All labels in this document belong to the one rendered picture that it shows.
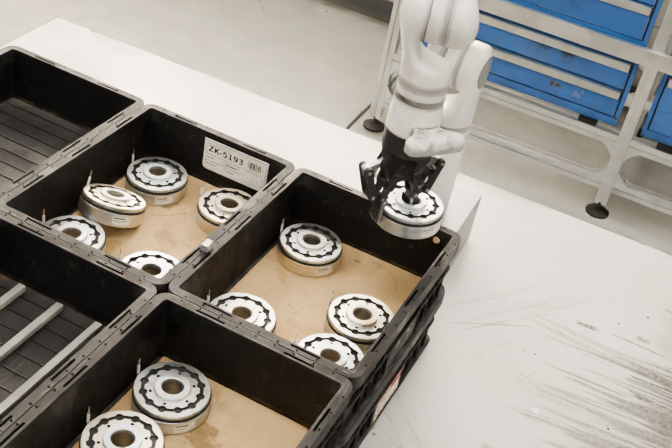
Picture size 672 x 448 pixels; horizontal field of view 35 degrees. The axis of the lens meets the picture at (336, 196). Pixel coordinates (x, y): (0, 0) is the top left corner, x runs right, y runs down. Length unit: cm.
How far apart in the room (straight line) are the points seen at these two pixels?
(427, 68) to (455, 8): 9
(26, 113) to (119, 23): 223
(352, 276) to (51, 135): 61
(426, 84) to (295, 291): 42
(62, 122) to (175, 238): 39
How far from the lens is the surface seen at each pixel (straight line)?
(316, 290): 166
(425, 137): 143
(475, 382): 177
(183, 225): 174
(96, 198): 169
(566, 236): 218
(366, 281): 169
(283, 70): 402
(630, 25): 337
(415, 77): 142
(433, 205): 159
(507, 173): 370
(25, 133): 195
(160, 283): 147
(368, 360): 141
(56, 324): 155
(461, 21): 138
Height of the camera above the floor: 188
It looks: 34 degrees down
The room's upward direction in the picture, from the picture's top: 12 degrees clockwise
